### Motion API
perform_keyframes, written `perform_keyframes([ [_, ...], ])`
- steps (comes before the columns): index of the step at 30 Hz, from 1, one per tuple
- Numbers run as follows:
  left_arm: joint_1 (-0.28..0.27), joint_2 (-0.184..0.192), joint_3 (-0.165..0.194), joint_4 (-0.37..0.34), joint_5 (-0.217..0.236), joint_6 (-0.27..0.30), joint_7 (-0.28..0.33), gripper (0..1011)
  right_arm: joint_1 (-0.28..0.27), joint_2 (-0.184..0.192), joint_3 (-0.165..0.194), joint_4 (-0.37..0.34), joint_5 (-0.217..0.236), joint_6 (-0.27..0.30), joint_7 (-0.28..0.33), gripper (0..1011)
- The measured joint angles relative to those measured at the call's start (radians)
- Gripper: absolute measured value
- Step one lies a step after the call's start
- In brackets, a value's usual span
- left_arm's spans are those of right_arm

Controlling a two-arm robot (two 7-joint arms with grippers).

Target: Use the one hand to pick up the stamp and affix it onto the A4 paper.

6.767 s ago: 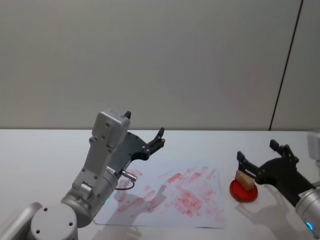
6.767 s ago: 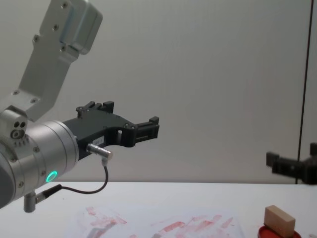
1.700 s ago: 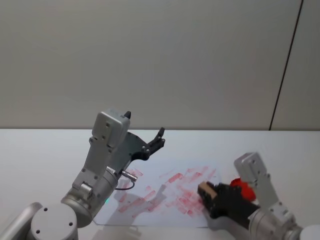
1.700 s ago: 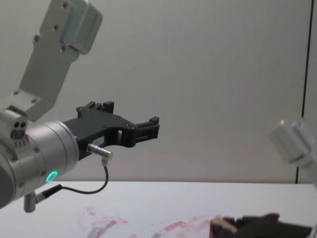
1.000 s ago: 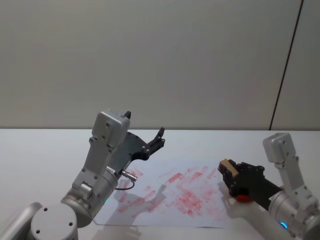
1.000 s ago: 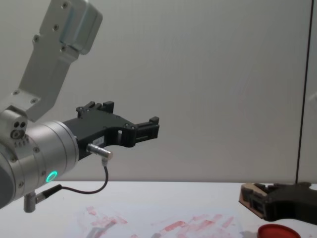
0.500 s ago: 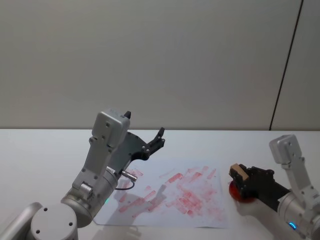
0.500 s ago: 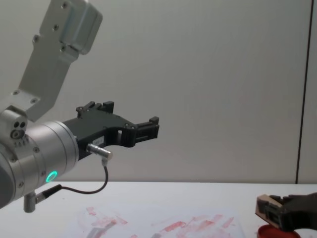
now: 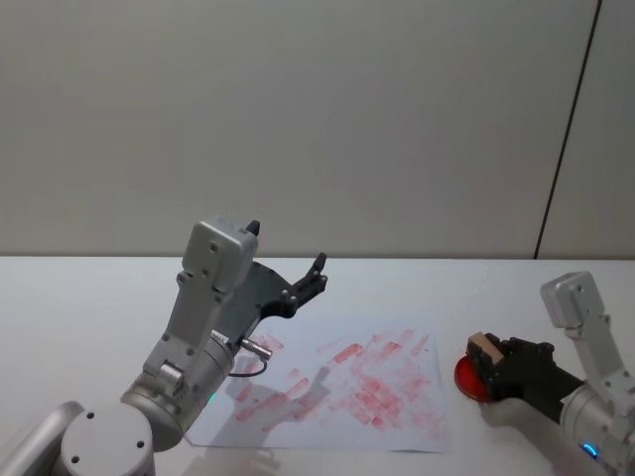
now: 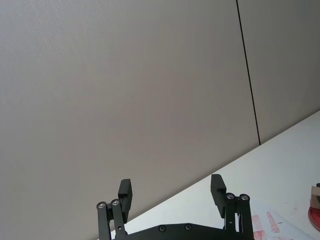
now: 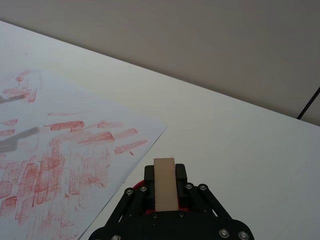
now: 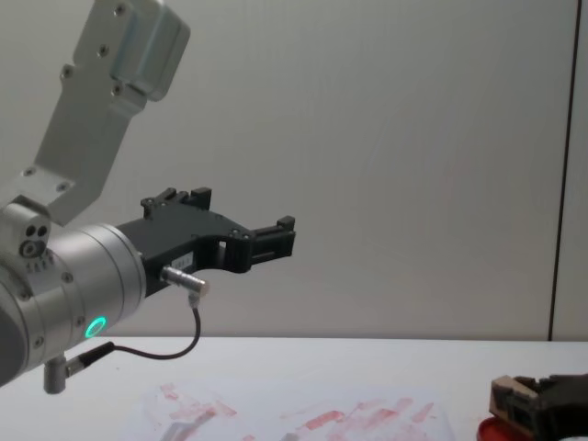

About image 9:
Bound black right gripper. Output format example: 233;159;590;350
467;332;585;423

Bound white paper sheet, red prints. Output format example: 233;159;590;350
186;316;455;455

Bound round red ink pad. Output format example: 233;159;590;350
452;353;493;404

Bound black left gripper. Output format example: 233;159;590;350
214;219;329;344

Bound small wooden stamp block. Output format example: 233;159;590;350
467;332;506;367

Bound thin dark cable, silver plug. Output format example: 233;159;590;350
225;336;275;381

